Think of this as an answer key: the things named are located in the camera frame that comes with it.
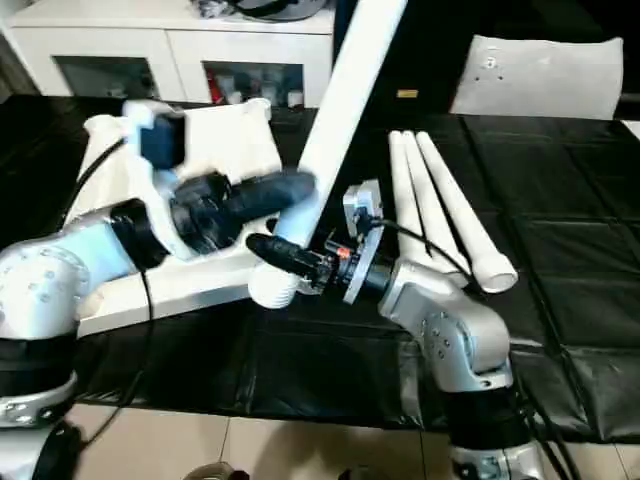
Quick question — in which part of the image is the white plastic table top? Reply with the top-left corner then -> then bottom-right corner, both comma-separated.
73,97 -> 281,337

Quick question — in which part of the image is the white plastic table leg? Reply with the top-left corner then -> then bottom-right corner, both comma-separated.
401,129 -> 474,281
388,129 -> 431,261
415,130 -> 519,295
248,0 -> 409,309

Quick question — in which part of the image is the white cabinet with glass doors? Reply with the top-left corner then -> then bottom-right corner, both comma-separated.
2,9 -> 337,109

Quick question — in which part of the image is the grey and black helmet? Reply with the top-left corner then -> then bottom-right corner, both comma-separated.
234,0 -> 332,23

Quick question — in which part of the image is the black tangled clutter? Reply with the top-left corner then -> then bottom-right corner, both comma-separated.
187,0 -> 241,19

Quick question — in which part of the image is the black cabinet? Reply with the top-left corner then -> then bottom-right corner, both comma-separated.
335,0 -> 471,114

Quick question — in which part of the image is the black work mat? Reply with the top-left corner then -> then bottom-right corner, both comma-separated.
0,94 -> 640,445

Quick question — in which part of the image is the white chair back panel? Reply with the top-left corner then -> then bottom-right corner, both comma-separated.
449,34 -> 624,122

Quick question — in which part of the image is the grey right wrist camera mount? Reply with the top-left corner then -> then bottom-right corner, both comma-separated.
342,182 -> 387,306

